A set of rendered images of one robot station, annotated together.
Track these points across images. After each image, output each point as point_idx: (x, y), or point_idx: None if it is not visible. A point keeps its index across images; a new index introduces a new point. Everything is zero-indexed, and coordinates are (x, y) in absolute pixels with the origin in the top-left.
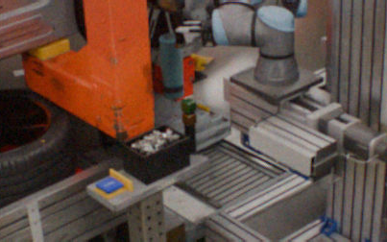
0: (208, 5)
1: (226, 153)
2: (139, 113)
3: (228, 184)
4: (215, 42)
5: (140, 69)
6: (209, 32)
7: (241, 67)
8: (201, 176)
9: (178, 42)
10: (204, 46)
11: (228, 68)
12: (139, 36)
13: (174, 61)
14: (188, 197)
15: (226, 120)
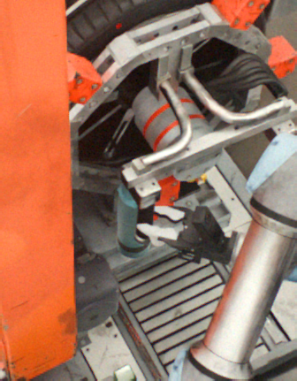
0: (198, 218)
1: (211, 261)
2: (49, 355)
3: (195, 340)
4: (200, 260)
5: (54, 318)
6: (193, 247)
7: (292, 34)
8: (163, 307)
9: (139, 236)
10: (179, 257)
11: (271, 31)
12: (55, 291)
13: (136, 225)
14: (131, 361)
15: (224, 209)
